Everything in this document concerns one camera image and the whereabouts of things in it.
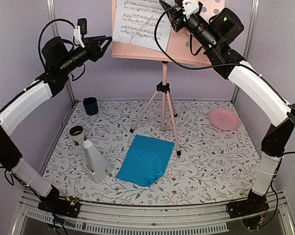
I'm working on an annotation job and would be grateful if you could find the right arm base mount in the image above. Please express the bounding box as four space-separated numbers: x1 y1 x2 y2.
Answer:
226 199 269 230

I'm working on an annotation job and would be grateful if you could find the right aluminium post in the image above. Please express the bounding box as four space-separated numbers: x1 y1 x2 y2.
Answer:
231 0 259 103

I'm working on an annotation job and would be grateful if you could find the paper coffee cup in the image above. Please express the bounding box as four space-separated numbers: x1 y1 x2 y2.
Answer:
69 125 86 146

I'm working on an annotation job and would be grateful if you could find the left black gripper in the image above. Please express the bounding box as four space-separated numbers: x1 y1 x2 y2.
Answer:
58 35 112 73

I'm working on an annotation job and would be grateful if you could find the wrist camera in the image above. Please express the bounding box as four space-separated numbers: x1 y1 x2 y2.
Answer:
73 18 87 48
175 0 203 20

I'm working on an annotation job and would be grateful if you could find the left aluminium post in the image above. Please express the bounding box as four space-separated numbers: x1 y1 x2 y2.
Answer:
45 0 74 103

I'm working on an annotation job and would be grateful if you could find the sheet music paper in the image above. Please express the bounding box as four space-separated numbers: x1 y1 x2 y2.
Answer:
113 0 171 51

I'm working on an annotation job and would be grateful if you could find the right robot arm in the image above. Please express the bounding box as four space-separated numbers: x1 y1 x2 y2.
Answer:
160 0 295 214

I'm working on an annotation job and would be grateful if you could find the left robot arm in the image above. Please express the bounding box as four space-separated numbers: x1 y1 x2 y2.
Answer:
0 36 112 212

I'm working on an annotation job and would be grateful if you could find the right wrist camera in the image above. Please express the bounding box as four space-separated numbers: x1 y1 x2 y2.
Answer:
175 0 203 20

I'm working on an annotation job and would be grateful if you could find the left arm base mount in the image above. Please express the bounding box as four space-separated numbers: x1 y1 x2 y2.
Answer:
38 197 81 218

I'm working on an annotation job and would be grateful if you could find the pink plate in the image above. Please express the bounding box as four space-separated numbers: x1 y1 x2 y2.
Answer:
208 108 239 131

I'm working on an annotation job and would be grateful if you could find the white metronome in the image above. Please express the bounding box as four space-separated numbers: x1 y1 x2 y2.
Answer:
81 140 113 184

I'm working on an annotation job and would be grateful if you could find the pink music stand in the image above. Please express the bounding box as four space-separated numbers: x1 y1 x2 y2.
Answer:
110 0 227 157

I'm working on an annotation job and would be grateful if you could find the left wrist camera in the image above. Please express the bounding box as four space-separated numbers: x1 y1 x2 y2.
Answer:
73 18 87 48

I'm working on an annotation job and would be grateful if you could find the left camera cable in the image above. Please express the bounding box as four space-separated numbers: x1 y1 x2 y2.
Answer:
38 19 76 64

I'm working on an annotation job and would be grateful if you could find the dark blue cup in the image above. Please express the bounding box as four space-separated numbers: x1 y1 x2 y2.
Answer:
83 97 99 116

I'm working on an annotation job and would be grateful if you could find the aluminium post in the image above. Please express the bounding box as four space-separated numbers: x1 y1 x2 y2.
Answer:
231 0 259 103
45 0 74 103

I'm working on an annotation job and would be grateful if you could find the front aluminium rail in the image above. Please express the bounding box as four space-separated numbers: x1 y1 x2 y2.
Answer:
12 190 295 235

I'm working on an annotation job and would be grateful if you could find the blue cloth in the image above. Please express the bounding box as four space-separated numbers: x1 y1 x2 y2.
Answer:
116 135 174 187

